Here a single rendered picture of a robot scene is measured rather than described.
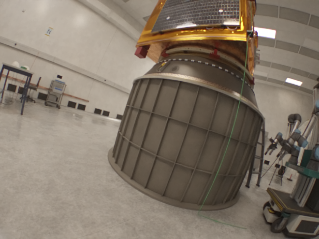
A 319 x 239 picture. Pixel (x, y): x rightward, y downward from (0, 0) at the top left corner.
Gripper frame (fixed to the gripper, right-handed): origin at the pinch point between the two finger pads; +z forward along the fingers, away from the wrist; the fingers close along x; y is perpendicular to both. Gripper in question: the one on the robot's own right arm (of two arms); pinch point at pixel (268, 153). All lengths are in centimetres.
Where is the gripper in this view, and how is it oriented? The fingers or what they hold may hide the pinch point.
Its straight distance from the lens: 184.5
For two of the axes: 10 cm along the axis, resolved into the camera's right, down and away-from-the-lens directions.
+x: 3.1, 2.4, 9.2
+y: 6.7, 6.3, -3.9
